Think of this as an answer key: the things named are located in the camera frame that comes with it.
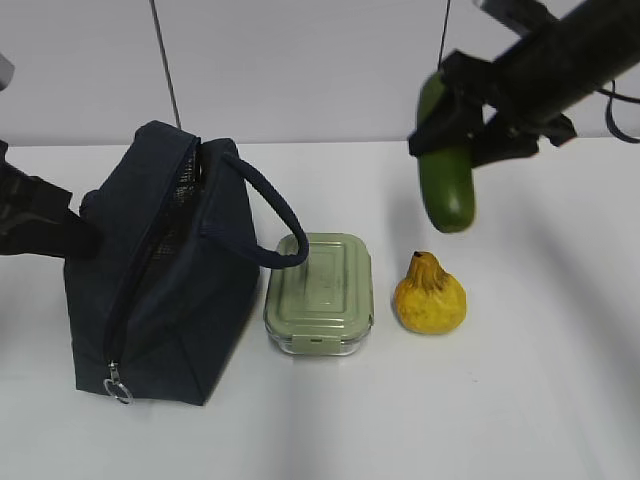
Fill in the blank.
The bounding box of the green lidded glass container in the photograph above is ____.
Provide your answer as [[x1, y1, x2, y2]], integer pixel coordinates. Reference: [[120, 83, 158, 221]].
[[263, 233, 374, 356]]

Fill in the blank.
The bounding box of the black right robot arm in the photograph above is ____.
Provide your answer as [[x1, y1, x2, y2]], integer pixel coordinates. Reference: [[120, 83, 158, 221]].
[[408, 1, 639, 167]]

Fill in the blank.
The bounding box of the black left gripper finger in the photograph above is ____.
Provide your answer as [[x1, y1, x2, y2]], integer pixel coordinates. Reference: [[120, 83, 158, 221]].
[[1, 164, 103, 259]]

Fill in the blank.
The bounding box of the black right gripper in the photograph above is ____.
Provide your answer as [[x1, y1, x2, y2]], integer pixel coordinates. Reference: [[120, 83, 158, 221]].
[[408, 51, 576, 168]]

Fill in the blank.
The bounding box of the yellow pear-shaped gourd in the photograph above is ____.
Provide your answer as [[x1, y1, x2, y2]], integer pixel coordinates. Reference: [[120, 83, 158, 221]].
[[393, 251, 467, 335]]

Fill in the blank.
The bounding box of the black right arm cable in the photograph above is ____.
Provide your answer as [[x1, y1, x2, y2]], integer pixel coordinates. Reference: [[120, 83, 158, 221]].
[[597, 87, 640, 143]]

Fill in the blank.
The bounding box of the dark blue lunch bag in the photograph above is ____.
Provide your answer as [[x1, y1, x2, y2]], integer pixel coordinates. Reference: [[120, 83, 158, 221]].
[[64, 121, 309, 406]]

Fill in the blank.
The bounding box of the green cucumber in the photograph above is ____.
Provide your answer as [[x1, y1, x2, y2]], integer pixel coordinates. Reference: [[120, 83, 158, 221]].
[[416, 71, 477, 235]]

